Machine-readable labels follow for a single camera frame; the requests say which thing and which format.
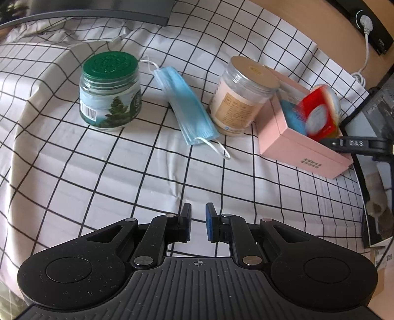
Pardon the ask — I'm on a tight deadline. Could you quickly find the black power strip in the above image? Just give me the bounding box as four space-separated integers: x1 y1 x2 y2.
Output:
335 0 390 56

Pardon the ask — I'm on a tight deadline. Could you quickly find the beige lid plastic jar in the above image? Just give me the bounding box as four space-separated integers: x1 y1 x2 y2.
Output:
208 55 280 136

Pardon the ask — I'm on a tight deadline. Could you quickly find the white plug with cable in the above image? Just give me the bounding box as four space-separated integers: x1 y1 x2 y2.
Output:
351 6 375 90

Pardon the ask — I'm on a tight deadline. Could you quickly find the pink cardboard box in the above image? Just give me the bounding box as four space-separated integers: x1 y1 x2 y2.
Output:
253 65 354 180

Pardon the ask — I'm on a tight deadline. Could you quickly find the dark flat monitor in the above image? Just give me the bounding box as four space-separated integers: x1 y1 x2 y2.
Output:
0 0 175 29

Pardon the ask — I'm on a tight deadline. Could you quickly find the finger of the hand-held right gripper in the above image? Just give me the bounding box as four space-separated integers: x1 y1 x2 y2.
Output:
339 88 394 127
321 137 394 155

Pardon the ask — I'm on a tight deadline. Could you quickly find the blue face mask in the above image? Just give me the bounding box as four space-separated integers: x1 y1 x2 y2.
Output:
141 55 232 159

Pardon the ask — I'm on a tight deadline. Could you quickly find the blue cotton pad packet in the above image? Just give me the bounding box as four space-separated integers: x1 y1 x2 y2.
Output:
279 99 308 136

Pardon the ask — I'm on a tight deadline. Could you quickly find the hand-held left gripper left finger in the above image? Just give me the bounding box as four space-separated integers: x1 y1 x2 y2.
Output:
87 203 193 269

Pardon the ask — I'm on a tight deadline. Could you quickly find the green lid glass jar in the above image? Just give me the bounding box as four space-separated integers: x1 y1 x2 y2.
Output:
79 51 142 131

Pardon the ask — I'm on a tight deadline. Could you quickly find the red snack packet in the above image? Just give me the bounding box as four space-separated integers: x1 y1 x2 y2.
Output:
297 84 343 143

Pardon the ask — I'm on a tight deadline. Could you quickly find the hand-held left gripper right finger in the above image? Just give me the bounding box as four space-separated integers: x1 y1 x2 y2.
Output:
205 202 308 269

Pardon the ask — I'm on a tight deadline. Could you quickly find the black checked white cloth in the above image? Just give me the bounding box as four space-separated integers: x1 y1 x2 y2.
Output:
0 0 371 297

